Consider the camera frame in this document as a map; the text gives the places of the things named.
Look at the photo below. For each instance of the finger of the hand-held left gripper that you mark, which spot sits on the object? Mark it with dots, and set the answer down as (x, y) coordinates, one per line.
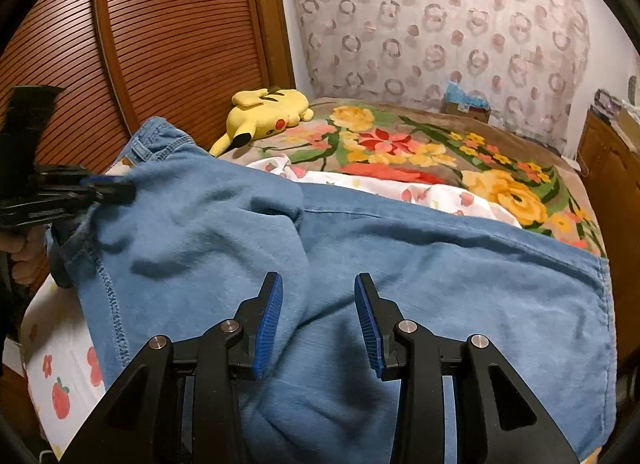
(65, 175)
(45, 209)

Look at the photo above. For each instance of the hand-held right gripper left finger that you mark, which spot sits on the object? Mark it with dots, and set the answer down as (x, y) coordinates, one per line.
(267, 329)

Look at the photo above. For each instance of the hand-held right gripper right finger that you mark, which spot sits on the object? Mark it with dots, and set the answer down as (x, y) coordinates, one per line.
(369, 329)

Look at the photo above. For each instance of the blue denim pants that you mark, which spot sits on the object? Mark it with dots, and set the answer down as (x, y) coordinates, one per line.
(425, 294)

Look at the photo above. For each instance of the person's left hand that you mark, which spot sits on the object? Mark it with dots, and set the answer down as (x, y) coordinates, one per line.
(27, 264)

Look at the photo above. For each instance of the wooden louvred wardrobe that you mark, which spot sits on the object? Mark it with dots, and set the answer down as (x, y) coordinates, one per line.
(175, 19)

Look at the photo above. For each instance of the floral blanket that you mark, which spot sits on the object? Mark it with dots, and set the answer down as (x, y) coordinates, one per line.
(400, 144)

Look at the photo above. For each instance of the yellow plush toy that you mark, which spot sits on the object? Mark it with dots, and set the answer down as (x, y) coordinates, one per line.
(270, 111)

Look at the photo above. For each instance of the cardboard box with blue items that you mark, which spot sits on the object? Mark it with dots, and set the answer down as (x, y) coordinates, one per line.
(465, 104)

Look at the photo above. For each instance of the wooden sideboard cabinet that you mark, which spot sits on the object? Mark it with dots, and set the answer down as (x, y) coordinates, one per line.
(615, 194)

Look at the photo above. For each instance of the sheer circle-patterned curtain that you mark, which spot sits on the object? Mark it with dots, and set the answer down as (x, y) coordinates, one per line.
(425, 19)

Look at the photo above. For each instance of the stack of small boxes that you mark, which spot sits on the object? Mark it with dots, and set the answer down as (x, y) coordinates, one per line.
(606, 103)

